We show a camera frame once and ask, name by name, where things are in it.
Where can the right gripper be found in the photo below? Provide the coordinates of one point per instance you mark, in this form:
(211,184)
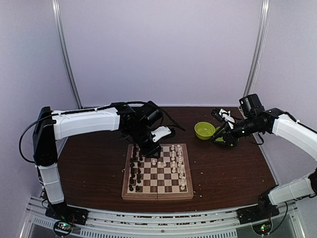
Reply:
(229,137)

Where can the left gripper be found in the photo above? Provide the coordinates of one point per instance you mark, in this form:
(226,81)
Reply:
(149,151)

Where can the wooden chess board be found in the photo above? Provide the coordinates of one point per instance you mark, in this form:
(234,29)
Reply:
(160,184)

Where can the white king chess piece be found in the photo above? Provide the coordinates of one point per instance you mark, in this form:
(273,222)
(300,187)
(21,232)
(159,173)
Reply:
(182,177)

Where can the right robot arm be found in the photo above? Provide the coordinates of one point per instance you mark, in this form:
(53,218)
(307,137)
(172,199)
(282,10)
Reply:
(277,122)

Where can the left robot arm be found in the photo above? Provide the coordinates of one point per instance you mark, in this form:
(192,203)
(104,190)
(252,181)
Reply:
(132,118)

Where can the black chess pieces row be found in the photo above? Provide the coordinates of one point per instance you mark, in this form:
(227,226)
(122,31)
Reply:
(136,164)

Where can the white chess pieces pile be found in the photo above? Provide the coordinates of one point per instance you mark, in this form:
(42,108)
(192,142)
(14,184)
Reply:
(159,164)

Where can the green plastic plate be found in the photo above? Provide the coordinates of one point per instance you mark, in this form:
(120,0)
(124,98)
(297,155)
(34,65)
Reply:
(219,138)

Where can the green plastic bowl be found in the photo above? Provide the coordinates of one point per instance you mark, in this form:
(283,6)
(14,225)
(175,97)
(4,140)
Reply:
(204,130)

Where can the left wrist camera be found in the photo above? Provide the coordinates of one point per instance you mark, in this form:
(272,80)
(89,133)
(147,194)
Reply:
(162,132)

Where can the aluminium front rail frame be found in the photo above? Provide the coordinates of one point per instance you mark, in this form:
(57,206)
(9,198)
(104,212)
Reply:
(222,223)

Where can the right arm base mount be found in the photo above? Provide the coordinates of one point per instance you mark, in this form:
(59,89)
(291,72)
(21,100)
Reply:
(260,214)

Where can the right aluminium corner post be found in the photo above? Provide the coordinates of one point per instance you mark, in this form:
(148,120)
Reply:
(258,49)

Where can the aluminium corner post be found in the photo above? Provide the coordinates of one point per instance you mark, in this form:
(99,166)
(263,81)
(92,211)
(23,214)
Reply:
(64,52)
(258,49)

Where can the left aluminium corner post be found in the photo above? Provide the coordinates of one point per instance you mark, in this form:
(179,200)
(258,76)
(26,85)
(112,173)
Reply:
(64,52)

